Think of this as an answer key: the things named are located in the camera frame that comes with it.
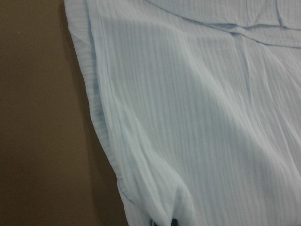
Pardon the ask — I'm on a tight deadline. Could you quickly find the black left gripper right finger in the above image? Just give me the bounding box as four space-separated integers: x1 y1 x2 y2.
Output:
171 218 178 226

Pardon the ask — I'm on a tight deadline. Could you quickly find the light blue button-up shirt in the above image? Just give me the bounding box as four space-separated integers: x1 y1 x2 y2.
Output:
64 0 301 226

